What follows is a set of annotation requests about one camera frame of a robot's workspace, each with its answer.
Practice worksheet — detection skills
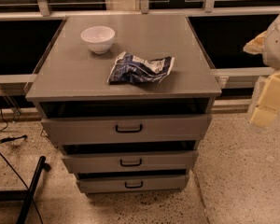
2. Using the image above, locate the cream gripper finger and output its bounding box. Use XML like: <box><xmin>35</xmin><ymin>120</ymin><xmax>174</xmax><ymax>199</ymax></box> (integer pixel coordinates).
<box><xmin>250</xmin><ymin>72</ymin><xmax>280</xmax><ymax>128</ymax></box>
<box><xmin>243</xmin><ymin>31</ymin><xmax>267</xmax><ymax>55</ymax></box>

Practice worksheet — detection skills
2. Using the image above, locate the grey bottom drawer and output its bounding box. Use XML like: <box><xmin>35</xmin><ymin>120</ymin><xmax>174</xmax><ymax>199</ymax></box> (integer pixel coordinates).
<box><xmin>77</xmin><ymin>175</ymin><xmax>189</xmax><ymax>193</ymax></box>

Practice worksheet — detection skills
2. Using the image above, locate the grey drawer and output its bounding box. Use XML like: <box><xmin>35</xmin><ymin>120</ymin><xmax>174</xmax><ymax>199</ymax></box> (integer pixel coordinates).
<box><xmin>77</xmin><ymin>175</ymin><xmax>189</xmax><ymax>193</ymax></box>
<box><xmin>63</xmin><ymin>150</ymin><xmax>199</xmax><ymax>174</ymax></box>
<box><xmin>41</xmin><ymin>114</ymin><xmax>212</xmax><ymax>145</ymax></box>

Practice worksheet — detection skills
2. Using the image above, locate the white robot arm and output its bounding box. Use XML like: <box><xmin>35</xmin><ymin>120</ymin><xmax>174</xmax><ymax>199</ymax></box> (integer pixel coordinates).
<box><xmin>243</xmin><ymin>14</ymin><xmax>280</xmax><ymax>128</ymax></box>

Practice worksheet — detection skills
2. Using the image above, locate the grey middle drawer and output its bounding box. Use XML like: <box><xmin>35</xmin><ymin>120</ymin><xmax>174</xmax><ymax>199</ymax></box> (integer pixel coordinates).
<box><xmin>63</xmin><ymin>150</ymin><xmax>199</xmax><ymax>174</ymax></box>

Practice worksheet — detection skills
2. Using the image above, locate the grey drawer cabinet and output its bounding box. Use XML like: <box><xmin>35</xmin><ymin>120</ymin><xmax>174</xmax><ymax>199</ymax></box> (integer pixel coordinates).
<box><xmin>26</xmin><ymin>15</ymin><xmax>220</xmax><ymax>182</ymax></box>

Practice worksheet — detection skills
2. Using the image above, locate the grey top drawer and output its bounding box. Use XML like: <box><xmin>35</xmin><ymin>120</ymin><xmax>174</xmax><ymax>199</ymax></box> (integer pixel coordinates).
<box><xmin>41</xmin><ymin>114</ymin><xmax>212</xmax><ymax>145</ymax></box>

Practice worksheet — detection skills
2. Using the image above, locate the crumpled blue white bag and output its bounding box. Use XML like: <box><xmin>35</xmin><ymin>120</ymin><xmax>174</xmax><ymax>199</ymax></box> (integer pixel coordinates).
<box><xmin>107</xmin><ymin>51</ymin><xmax>175</xmax><ymax>84</ymax></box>

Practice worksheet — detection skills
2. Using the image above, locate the white ceramic bowl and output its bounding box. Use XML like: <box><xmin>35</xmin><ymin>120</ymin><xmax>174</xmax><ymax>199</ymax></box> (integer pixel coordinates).
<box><xmin>80</xmin><ymin>26</ymin><xmax>116</xmax><ymax>54</ymax></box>

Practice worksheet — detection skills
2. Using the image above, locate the black metal pole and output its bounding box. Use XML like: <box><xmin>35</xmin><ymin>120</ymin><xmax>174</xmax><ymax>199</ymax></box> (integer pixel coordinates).
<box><xmin>17</xmin><ymin>156</ymin><xmax>46</xmax><ymax>224</ymax></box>

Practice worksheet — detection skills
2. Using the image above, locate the black floor cable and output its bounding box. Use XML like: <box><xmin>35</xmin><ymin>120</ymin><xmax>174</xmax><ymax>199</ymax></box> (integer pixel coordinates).
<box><xmin>0</xmin><ymin>105</ymin><xmax>45</xmax><ymax>224</ymax></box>

